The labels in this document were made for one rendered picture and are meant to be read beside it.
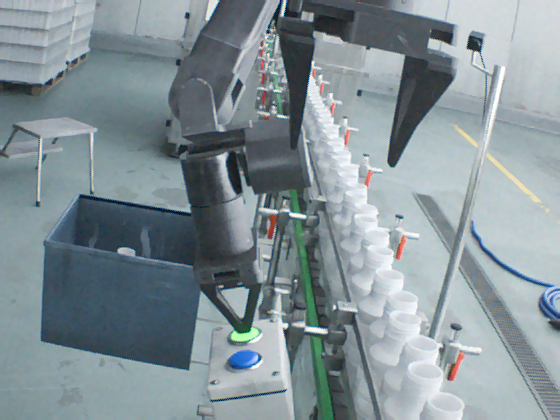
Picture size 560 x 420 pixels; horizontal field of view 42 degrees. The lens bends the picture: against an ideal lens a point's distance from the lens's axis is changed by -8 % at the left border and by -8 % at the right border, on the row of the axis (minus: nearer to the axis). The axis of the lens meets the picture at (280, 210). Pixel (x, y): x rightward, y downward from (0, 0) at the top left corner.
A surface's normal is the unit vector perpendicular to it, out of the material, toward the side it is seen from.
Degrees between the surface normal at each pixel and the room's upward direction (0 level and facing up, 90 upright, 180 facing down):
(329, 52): 90
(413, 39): 90
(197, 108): 72
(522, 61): 90
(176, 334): 90
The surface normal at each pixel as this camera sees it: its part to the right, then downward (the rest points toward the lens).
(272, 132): -0.09, -0.03
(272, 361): -0.17, -0.94
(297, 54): -0.04, 0.62
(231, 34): 0.04, -0.21
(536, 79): 0.03, 0.31
